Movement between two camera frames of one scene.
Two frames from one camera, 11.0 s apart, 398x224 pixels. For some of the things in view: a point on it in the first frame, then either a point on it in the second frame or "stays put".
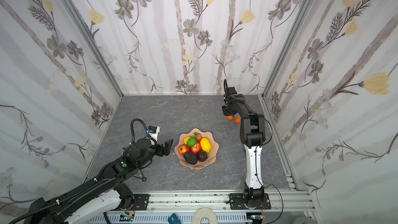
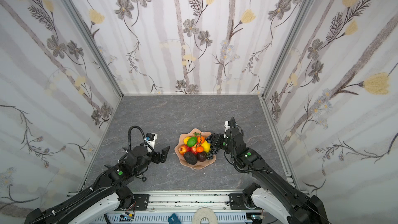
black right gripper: [228, 107] to [224, 141]
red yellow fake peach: [183, 149] stays put
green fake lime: [192, 141] stays put
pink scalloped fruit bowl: [212, 154] stays put
